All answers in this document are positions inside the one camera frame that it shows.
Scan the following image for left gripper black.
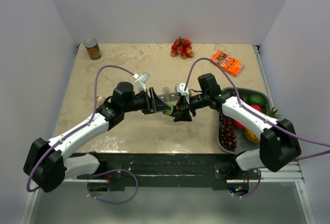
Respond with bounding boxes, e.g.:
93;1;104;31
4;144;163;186
123;88;171;115

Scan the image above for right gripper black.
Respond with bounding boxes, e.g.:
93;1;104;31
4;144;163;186
173;92;210;122

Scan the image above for green lidded pill bottle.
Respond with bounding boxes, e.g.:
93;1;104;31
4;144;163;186
163;104;180;117

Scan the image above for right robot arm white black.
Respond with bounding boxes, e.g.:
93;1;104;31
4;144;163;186
172;73;301;179

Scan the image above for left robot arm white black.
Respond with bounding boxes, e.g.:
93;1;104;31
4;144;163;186
23;82;171;193

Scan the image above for dark red toy grapes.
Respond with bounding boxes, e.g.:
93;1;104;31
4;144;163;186
219;114;237;152

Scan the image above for red toy apple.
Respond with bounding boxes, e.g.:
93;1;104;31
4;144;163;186
233;104;262;129

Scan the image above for grey fruit tray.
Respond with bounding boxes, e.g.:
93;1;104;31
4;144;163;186
218;88;272;154

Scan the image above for red toy fruit bunch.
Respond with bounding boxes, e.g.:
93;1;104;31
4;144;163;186
170;37;194;59

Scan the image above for orange cardboard box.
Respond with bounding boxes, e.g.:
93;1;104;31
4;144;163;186
211;50;245;77

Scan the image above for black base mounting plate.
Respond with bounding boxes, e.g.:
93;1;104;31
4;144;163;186
45;152;261;193

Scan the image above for green toy avocado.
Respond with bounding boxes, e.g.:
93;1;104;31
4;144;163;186
247;94;266;107

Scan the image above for toy pineapple orange yellow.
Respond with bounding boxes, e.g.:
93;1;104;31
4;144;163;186
244;107;280;145

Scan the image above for tin can fruit label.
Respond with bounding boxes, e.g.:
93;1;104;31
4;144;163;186
84;38;102;60

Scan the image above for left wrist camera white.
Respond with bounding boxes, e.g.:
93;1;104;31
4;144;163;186
133;72;150;92

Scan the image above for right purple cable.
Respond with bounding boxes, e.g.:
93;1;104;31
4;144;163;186
184;57;330;161

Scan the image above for aluminium frame rail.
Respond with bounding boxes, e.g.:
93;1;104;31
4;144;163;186
33;160;305;183

